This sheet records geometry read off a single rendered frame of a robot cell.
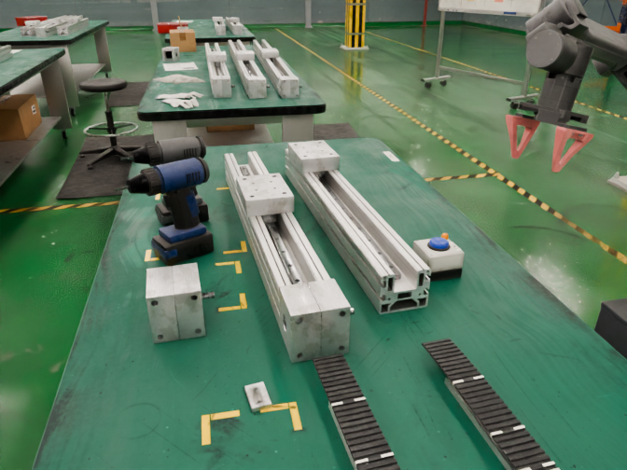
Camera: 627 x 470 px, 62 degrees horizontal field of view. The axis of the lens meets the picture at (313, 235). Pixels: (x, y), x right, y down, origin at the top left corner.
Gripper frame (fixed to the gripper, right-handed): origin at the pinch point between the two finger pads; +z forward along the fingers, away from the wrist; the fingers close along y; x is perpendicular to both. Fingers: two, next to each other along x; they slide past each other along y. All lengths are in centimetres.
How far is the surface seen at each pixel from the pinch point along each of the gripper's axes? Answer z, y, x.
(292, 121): 22, -185, 26
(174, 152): 19, -57, -52
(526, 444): 32.3, 31.3, -18.6
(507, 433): 32.3, 29.0, -19.7
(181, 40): -3, -395, 0
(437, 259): 24.3, -11.1, -5.2
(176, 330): 40, -12, -56
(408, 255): 23.2, -9.8, -13.6
